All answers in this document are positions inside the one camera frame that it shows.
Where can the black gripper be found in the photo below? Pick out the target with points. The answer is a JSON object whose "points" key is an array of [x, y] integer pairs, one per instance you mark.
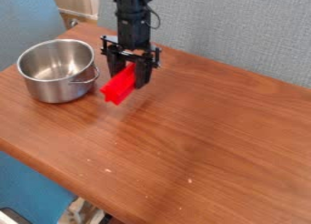
{"points": [[132, 44]]}

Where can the red plastic block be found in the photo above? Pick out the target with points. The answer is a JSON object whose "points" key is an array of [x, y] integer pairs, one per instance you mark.
{"points": [[121, 85]]}

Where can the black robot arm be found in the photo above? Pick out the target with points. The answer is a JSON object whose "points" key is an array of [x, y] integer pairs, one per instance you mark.
{"points": [[133, 9]]}

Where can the metal pot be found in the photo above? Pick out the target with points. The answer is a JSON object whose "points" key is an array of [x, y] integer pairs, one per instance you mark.
{"points": [[59, 70]]}

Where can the wooden crate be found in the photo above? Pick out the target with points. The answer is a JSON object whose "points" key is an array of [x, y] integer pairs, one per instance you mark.
{"points": [[86, 8]]}

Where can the white frame under table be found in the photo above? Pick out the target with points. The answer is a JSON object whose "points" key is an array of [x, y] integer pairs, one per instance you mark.
{"points": [[82, 213]]}

